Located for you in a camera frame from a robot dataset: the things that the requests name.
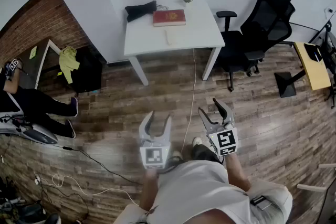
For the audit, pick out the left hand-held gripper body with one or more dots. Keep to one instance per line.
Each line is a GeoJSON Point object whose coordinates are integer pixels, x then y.
{"type": "Point", "coordinates": [155, 156]}

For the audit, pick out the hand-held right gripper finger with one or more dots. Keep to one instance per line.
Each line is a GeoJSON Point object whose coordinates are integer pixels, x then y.
{"type": "Point", "coordinates": [228, 114]}
{"type": "Point", "coordinates": [206, 122]}

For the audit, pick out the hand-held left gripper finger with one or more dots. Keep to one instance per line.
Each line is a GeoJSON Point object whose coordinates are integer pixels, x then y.
{"type": "Point", "coordinates": [168, 131]}
{"type": "Point", "coordinates": [143, 128]}

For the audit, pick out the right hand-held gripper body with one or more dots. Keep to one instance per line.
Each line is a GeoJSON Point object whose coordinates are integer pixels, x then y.
{"type": "Point", "coordinates": [225, 140]}

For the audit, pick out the person's left forearm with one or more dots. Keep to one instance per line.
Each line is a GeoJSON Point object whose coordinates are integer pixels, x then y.
{"type": "Point", "coordinates": [148, 191]}

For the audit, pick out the person's right forearm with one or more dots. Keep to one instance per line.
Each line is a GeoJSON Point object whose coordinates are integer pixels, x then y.
{"type": "Point", "coordinates": [236, 173]}

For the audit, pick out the person's right shoe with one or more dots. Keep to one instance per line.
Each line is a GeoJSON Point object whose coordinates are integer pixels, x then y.
{"type": "Point", "coordinates": [197, 141]}

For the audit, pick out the person's shoe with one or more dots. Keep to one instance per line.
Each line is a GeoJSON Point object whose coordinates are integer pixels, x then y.
{"type": "Point", "coordinates": [177, 154]}
{"type": "Point", "coordinates": [197, 141]}

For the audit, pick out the person's left shoe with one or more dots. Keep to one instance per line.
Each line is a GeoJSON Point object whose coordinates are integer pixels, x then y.
{"type": "Point", "coordinates": [177, 154]}

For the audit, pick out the person's black trousers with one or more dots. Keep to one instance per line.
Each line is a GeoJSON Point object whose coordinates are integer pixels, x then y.
{"type": "Point", "coordinates": [204, 153]}

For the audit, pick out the white table leg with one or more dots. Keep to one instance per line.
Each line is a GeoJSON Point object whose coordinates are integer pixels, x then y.
{"type": "Point", "coordinates": [139, 70]}
{"type": "Point", "coordinates": [211, 64]}

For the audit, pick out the person's white shirt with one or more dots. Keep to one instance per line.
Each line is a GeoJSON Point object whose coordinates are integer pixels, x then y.
{"type": "Point", "coordinates": [199, 191]}

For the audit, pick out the black square stand base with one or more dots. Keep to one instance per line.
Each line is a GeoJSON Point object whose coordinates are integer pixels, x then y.
{"type": "Point", "coordinates": [285, 85]}

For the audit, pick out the black storage box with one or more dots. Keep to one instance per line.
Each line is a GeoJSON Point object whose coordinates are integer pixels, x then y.
{"type": "Point", "coordinates": [88, 73]}

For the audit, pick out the yellow wooden desk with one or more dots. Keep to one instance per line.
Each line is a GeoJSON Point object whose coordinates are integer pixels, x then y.
{"type": "Point", "coordinates": [313, 70]}

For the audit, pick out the black office chair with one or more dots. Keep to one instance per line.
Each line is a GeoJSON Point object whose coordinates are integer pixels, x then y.
{"type": "Point", "coordinates": [262, 23]}

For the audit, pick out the light wooden furniture leg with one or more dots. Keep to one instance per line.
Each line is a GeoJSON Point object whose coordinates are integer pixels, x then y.
{"type": "Point", "coordinates": [326, 166]}
{"type": "Point", "coordinates": [311, 187]}

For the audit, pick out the yellow-green cloth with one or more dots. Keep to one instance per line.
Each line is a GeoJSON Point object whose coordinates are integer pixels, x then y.
{"type": "Point", "coordinates": [67, 61]}

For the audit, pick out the black notebook with pen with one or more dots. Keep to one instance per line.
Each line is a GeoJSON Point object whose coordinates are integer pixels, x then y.
{"type": "Point", "coordinates": [313, 52]}

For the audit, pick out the grey swivel chair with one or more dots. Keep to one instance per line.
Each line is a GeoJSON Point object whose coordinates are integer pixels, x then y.
{"type": "Point", "coordinates": [36, 135]}

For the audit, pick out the red hardcover book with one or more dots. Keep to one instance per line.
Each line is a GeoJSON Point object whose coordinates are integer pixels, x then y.
{"type": "Point", "coordinates": [169, 17]}

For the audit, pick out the black tripod stand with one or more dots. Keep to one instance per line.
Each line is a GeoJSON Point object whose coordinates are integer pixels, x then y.
{"type": "Point", "coordinates": [331, 60]}

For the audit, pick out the black fabric pouch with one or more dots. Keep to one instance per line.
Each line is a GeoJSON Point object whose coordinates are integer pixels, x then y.
{"type": "Point", "coordinates": [139, 10]}

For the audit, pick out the thin-rimmed eyeglasses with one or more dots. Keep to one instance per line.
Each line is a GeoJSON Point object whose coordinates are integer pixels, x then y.
{"type": "Point", "coordinates": [161, 6]}

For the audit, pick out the grey side cabinet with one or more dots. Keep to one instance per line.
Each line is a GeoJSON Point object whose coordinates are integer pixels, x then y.
{"type": "Point", "coordinates": [29, 70]}

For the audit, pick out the green sticky note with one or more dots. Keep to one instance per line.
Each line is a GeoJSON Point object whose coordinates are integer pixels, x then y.
{"type": "Point", "coordinates": [33, 52]}

